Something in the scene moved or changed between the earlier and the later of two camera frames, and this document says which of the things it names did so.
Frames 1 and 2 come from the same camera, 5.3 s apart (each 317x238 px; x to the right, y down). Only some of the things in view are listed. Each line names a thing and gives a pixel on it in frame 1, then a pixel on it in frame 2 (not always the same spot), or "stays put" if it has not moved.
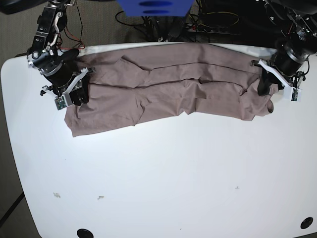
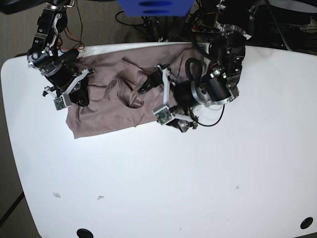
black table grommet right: [306, 222] stays put
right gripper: [66, 78] stays put
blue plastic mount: [156, 8] stays put
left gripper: [285, 67] → [180, 97]
